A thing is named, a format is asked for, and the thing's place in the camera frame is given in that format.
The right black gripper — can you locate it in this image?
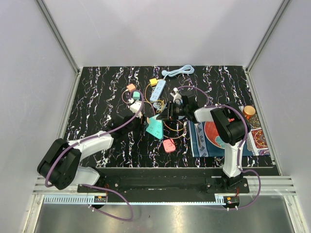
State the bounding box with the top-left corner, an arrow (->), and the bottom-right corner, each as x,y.
156,100 -> 188,122

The teal triangular power strip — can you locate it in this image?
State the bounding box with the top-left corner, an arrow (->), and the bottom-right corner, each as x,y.
146,115 -> 164,140

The pink square plug adapter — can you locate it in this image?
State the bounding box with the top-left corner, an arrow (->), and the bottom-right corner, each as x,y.
163,139 -> 176,153

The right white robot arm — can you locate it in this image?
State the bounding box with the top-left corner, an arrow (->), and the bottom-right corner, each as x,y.
156,95 -> 251,193

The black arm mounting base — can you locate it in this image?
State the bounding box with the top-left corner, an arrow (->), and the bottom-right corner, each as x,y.
99,167 -> 250,203

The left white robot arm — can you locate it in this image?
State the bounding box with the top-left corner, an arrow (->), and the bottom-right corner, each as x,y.
37,113 -> 147,192

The teal small charger plug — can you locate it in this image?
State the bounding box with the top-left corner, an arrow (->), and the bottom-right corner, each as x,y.
132,91 -> 141,100

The yellow small charger plug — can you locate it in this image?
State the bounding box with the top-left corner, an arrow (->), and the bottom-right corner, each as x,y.
149,78 -> 158,86

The salmon small charger plug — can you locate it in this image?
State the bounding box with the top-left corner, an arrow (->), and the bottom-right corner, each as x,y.
126,83 -> 136,92

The light blue long power strip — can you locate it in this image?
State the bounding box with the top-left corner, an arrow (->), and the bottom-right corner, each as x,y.
150,79 -> 166,102

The silver metal fork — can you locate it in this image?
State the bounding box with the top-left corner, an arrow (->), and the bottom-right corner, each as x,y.
197,134 -> 202,148

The dark blue patterned placemat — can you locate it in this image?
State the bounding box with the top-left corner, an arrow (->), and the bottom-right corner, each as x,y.
188,106 -> 248,158

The red floral ceramic plate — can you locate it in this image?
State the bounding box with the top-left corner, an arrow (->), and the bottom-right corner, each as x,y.
204,122 -> 225,149

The copper metal cup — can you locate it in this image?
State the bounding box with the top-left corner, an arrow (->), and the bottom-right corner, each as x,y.
243,105 -> 256,120

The colourful patterned coaster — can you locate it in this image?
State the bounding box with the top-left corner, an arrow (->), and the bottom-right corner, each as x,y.
246,114 -> 270,156

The grey bundled cord with plug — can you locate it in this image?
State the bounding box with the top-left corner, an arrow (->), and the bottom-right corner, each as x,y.
153,100 -> 168,114

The orange thin charging cable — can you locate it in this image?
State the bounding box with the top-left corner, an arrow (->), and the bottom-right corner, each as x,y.
121,84 -> 189,140

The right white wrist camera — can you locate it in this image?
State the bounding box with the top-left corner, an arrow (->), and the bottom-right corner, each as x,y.
170,87 -> 182,105

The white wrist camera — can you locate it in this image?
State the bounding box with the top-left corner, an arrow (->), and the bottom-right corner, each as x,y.
170,87 -> 182,105
129,98 -> 141,114

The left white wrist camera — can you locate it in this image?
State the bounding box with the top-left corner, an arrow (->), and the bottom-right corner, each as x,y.
129,98 -> 141,114

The light blue coiled power cord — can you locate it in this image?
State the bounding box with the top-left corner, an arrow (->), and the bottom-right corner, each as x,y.
161,64 -> 195,80

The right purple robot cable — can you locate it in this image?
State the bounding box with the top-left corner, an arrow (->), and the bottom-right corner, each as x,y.
176,85 -> 262,211

